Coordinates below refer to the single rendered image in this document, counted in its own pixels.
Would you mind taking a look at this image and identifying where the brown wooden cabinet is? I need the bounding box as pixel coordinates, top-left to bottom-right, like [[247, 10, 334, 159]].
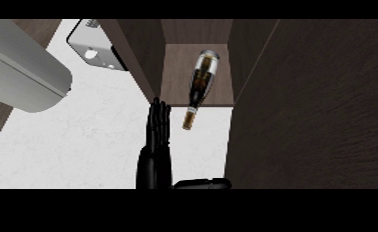
[[96, 18, 281, 108]]

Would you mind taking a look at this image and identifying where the white grey box appliance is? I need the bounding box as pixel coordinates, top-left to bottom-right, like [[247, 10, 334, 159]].
[[65, 18, 130, 73]]

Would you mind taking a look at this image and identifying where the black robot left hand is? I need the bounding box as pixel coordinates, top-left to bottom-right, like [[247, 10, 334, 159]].
[[135, 96, 234, 190]]

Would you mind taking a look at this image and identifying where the dark wine bottle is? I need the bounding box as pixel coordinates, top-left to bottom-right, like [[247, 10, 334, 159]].
[[180, 49, 222, 131]]

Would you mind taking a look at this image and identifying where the dark brown cabinet door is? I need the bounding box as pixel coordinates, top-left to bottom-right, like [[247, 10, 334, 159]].
[[223, 18, 378, 190]]

